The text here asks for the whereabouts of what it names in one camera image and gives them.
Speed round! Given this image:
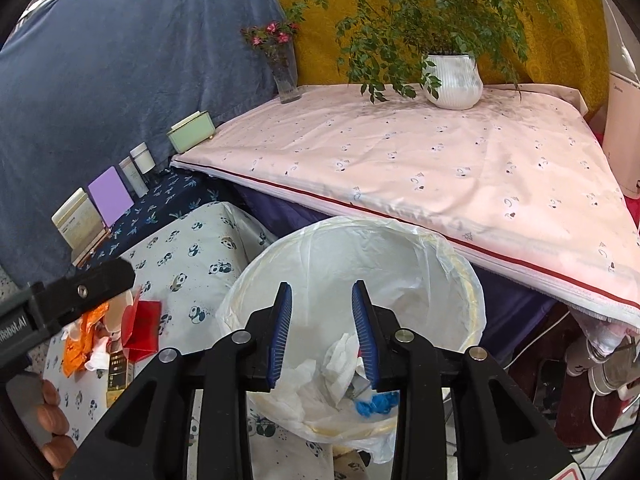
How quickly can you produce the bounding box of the orange plastic bag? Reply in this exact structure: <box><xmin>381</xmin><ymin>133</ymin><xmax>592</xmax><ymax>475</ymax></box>
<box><xmin>62</xmin><ymin>302</ymin><xmax>108</xmax><ymax>377</ymax></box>

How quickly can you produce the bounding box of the white paper towel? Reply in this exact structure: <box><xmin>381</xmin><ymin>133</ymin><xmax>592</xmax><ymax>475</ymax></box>
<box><xmin>250</xmin><ymin>333</ymin><xmax>370</xmax><ymax>428</ymax></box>

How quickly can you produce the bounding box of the blue glove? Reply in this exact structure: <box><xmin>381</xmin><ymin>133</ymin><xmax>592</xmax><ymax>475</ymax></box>
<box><xmin>355</xmin><ymin>391</ymin><xmax>400</xmax><ymax>418</ymax></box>

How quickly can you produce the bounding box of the gold cigarette box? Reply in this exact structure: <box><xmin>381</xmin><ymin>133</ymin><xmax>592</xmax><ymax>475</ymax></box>
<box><xmin>105</xmin><ymin>350</ymin><xmax>134</xmax><ymax>408</ymax></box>

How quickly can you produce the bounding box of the red gift box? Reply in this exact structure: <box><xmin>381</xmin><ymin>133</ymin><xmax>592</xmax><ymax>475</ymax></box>
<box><xmin>120</xmin><ymin>290</ymin><xmax>162</xmax><ymax>364</ymax></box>

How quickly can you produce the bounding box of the white red-trimmed cloth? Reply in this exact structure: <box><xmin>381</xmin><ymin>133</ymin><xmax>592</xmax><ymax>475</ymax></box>
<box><xmin>85</xmin><ymin>336</ymin><xmax>111</xmax><ymax>372</ymax></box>

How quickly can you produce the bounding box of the white lined trash bin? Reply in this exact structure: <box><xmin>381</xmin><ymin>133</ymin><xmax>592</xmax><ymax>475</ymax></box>
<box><xmin>216</xmin><ymin>217</ymin><xmax>486</xmax><ymax>464</ymax></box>

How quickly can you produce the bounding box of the person's left hand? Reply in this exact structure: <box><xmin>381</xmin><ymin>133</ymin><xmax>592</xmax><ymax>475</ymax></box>
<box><xmin>36</xmin><ymin>380</ymin><xmax>77</xmax><ymax>480</ymax></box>

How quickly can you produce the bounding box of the panda print table cloth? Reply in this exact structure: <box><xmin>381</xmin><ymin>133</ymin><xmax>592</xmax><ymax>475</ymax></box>
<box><xmin>44</xmin><ymin>203</ymin><xmax>334</xmax><ymax>479</ymax></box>

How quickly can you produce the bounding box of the dark purple cloth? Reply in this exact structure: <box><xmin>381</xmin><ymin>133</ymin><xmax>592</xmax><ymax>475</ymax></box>
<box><xmin>231</xmin><ymin>186</ymin><xmax>555</xmax><ymax>361</ymax></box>

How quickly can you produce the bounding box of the navy leaf print cloth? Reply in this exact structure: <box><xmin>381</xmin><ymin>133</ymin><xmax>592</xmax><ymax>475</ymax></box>
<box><xmin>80</xmin><ymin>168</ymin><xmax>246</xmax><ymax>271</ymax></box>

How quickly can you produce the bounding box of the white tube bottle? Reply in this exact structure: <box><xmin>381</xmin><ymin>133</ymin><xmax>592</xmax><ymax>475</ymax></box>
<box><xmin>119</xmin><ymin>156</ymin><xmax>149</xmax><ymax>198</ymax></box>

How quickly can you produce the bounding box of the mint green tissue box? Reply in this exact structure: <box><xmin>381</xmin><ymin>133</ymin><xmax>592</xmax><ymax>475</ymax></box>
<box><xmin>167</xmin><ymin>110</ymin><xmax>216</xmax><ymax>154</ymax></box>

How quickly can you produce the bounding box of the white jar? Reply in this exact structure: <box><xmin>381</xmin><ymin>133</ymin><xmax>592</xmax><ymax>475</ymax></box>
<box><xmin>130</xmin><ymin>142</ymin><xmax>156</xmax><ymax>174</ymax></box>

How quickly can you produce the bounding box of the pink patterned table cloth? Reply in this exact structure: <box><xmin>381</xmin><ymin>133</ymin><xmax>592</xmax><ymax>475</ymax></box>
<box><xmin>172</xmin><ymin>84</ymin><xmax>639</xmax><ymax>327</ymax></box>

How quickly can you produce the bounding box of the glass vase with pink flowers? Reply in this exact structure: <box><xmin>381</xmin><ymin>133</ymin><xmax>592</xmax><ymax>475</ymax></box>
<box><xmin>241</xmin><ymin>20</ymin><xmax>300</xmax><ymax>104</ymax></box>

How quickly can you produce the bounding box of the blue grey sofa cover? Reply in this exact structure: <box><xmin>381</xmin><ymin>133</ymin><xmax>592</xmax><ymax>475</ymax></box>
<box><xmin>1</xmin><ymin>0</ymin><xmax>282</xmax><ymax>285</ymax></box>

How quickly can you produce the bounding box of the green plant in white pot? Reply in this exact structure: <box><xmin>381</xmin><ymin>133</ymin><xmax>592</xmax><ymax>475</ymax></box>
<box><xmin>284</xmin><ymin>0</ymin><xmax>561</xmax><ymax>111</ymax></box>

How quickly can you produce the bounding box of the pink white appliance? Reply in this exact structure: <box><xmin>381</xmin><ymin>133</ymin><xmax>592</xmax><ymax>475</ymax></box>
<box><xmin>602</xmin><ymin>0</ymin><xmax>639</xmax><ymax>198</ymax></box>

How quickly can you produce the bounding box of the yellow patterned curtain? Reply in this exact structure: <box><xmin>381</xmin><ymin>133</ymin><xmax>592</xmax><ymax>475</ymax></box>
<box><xmin>279</xmin><ymin>0</ymin><xmax>610</xmax><ymax>110</ymax></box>

